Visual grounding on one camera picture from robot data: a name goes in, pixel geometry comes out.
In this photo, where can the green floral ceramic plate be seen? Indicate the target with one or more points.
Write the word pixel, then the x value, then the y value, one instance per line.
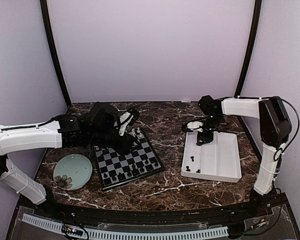
pixel 72 172

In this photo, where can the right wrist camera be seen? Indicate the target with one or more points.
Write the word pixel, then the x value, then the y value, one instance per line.
pixel 207 105

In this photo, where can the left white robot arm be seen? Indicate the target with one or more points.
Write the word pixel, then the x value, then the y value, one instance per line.
pixel 21 146

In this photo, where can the white plastic tray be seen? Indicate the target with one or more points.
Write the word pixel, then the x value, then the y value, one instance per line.
pixel 218 161

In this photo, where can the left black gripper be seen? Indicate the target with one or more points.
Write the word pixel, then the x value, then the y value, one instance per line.
pixel 125 147

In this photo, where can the left black frame post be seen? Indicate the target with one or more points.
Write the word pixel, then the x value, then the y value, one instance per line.
pixel 53 51

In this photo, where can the white slotted cable duct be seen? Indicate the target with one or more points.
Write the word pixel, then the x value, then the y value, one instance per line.
pixel 111 231

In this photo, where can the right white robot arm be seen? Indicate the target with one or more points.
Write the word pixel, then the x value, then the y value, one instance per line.
pixel 274 124

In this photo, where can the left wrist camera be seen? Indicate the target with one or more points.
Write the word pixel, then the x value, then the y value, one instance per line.
pixel 105 113

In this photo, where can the black front rail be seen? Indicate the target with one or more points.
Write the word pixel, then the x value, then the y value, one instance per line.
pixel 228 214

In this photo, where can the right black frame post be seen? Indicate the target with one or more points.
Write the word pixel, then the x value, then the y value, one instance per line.
pixel 249 47

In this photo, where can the black and white chessboard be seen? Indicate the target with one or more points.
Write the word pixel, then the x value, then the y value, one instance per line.
pixel 110 162

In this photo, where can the black chess pawn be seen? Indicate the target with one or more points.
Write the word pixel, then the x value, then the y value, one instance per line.
pixel 134 170

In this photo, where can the black frame post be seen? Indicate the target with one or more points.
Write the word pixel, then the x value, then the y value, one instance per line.
pixel 53 51
pixel 249 47

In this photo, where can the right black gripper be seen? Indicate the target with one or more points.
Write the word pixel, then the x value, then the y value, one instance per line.
pixel 207 138

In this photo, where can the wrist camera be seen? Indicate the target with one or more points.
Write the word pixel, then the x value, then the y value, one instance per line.
pixel 207 105
pixel 105 113

